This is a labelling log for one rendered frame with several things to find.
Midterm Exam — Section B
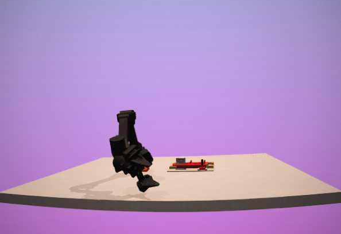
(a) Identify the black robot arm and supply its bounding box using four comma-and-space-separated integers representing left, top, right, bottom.
109, 110, 153, 173

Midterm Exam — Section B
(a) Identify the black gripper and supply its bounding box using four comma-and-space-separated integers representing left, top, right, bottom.
120, 145, 159, 192

